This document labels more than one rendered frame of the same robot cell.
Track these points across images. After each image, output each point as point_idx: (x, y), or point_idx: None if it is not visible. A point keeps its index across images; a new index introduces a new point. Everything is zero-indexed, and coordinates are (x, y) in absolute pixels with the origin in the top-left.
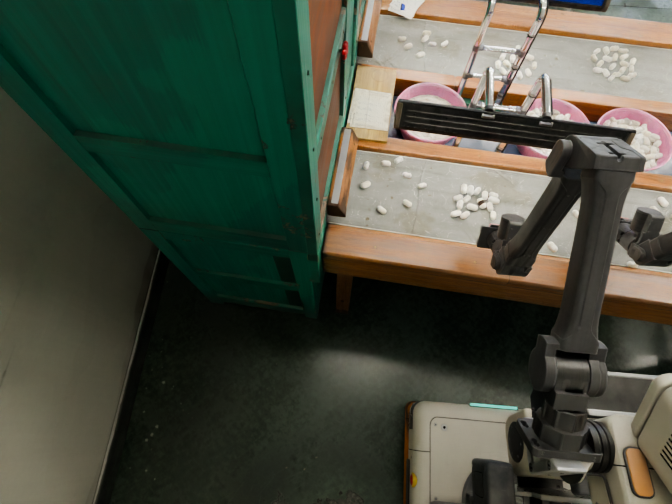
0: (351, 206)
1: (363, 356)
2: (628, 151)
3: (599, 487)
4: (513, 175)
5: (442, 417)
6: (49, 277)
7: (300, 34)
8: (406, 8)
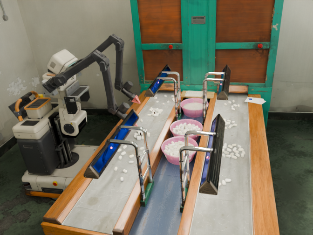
0: (158, 95)
1: None
2: (113, 36)
3: None
4: (165, 120)
5: None
6: None
7: (132, 9)
8: (249, 100)
